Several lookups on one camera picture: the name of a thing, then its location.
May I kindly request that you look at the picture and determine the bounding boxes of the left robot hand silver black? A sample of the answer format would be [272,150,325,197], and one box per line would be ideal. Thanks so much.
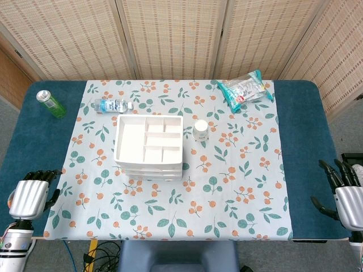
[7,169,63,221]

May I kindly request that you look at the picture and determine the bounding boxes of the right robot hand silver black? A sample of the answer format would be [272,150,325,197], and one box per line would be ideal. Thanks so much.
[310,159,363,232]

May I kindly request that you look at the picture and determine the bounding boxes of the teal snack bag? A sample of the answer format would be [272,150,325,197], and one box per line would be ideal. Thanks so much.
[217,69,276,114]

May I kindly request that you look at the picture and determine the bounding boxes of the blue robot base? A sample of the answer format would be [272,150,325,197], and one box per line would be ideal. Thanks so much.
[117,240,240,272]

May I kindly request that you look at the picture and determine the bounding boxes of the white paper cup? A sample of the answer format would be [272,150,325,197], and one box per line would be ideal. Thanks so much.
[192,119,210,142]

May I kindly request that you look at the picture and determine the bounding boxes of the clear water bottle blue label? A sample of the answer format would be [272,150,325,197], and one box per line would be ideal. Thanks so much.
[90,97,134,114]

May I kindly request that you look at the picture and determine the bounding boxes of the white clear drawer organizer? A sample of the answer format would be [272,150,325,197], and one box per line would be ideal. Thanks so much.
[113,114,184,181]

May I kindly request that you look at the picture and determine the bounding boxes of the blue floor cable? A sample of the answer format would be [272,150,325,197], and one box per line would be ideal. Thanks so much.
[62,240,78,272]

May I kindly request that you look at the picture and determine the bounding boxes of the clear plastic drawer with pen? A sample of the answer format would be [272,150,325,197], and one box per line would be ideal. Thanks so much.
[120,163,183,171]

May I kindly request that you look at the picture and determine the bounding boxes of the wooden door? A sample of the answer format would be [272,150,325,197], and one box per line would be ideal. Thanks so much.
[0,42,32,111]

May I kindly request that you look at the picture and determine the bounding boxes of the floral tablecloth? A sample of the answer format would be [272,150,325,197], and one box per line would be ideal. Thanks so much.
[43,79,294,242]

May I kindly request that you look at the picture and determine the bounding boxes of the woven folding screen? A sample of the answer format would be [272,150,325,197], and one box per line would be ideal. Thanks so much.
[0,0,363,121]

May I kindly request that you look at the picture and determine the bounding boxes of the black floor cables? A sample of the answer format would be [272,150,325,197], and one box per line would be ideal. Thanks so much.
[83,240,122,272]

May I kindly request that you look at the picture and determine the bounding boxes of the green bottle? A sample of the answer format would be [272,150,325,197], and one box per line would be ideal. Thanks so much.
[36,90,68,119]

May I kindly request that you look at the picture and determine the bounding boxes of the blue table cover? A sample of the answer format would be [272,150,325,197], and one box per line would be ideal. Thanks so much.
[0,80,357,241]

